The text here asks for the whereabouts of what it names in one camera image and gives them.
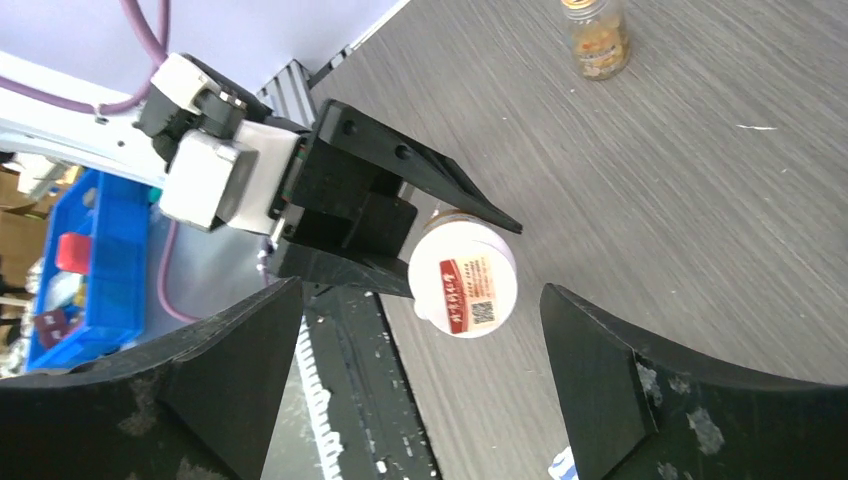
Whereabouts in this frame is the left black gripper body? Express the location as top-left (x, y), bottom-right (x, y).
top-left (271, 119), bottom-right (417, 265)

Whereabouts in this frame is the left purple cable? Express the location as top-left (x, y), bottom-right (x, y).
top-left (0, 0), bottom-right (200, 326)

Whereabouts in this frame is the pink blue weekly pill organizer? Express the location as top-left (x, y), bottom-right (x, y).
top-left (547, 446), bottom-right (578, 480)

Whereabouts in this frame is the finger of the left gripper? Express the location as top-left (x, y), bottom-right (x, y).
top-left (269, 248), bottom-right (412, 298)
top-left (316, 99), bottom-right (523, 234)

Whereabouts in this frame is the small amber pill bottle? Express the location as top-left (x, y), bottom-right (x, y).
top-left (561, 0), bottom-right (630, 81)

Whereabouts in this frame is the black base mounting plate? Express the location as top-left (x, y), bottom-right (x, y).
top-left (296, 284), bottom-right (442, 479)

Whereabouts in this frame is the blue plastic storage bin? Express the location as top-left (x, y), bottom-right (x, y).
top-left (25, 170), bottom-right (150, 372)

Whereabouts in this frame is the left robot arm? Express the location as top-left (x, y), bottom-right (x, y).
top-left (1, 54), bottom-right (522, 303)

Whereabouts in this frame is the white vitamin pill bottle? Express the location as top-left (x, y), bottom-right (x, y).
top-left (408, 209), bottom-right (518, 339)

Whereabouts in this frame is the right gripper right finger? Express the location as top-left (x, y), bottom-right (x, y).
top-left (539, 284), bottom-right (847, 479)

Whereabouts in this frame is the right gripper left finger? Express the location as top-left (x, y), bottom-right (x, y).
top-left (1, 278), bottom-right (303, 479)

